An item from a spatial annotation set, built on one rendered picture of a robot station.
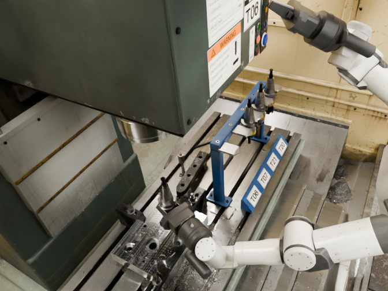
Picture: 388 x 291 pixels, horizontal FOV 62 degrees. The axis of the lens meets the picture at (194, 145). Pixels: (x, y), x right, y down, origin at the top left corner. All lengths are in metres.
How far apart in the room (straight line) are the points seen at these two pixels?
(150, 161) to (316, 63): 1.10
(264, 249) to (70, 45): 0.70
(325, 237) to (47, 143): 0.93
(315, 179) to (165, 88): 1.29
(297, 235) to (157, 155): 1.36
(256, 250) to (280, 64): 1.10
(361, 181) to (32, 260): 1.58
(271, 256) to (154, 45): 0.64
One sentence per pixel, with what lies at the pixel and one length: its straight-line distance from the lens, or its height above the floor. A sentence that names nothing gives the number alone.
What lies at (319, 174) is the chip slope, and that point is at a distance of 1.78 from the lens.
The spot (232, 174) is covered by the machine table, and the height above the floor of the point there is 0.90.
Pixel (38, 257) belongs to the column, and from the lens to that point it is 1.50.
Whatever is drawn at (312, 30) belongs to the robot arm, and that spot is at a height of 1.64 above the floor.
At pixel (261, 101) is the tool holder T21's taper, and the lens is 1.32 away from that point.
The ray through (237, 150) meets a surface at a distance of 1.15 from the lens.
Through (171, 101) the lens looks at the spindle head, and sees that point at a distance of 0.60.
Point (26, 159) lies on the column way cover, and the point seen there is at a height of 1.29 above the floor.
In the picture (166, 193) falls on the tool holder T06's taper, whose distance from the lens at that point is 1.07.
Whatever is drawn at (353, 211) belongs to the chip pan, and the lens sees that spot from 1.76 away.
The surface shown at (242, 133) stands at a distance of 1.22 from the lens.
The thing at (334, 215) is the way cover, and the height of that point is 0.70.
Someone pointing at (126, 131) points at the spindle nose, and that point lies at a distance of 0.84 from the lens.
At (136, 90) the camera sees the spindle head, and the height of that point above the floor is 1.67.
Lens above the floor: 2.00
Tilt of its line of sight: 42 degrees down
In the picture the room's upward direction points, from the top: 7 degrees counter-clockwise
